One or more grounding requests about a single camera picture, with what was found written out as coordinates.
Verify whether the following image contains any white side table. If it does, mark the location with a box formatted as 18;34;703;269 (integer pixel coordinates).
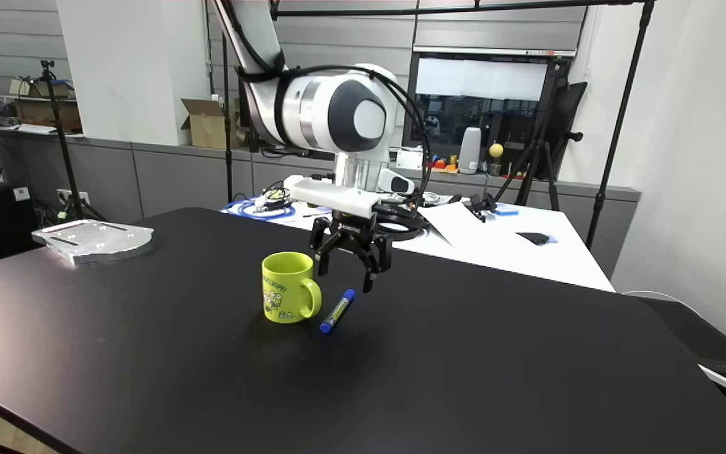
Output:
220;186;618;295

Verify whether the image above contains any black tripod with panel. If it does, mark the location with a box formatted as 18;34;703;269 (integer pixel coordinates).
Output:
497;54;591;212

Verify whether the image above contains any blue cable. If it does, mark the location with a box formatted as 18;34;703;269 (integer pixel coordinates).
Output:
225;192;301;223

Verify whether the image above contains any brown cardboard box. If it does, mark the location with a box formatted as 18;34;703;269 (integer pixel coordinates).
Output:
10;92;84;135

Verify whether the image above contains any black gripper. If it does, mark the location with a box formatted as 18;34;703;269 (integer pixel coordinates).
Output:
308;207;395;295

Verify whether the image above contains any clear plastic tray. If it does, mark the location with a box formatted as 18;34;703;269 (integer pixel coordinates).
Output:
28;216;156;267

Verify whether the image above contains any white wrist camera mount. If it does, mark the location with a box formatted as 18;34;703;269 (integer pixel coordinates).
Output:
281;172;415;218

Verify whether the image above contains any black frame pole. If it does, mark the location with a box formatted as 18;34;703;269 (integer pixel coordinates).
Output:
582;0;659;252

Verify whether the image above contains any coiled black cable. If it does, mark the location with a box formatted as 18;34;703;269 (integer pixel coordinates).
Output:
376;197;431;245

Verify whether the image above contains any white cylindrical speaker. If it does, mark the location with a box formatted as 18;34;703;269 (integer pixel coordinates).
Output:
457;124;485;175

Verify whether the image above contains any open cardboard box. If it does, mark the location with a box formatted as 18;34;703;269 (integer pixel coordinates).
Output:
180;95;233;154

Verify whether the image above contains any yellow-green mug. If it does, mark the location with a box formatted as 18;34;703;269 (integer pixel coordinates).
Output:
257;247;326;327

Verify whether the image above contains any black camera tripod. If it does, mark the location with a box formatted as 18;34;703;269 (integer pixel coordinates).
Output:
35;57;91;222

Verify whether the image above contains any small black flat object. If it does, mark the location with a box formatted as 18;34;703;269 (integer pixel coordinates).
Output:
517;228;555;250

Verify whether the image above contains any blue marker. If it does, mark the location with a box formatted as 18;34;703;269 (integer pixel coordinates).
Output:
317;285;360;338

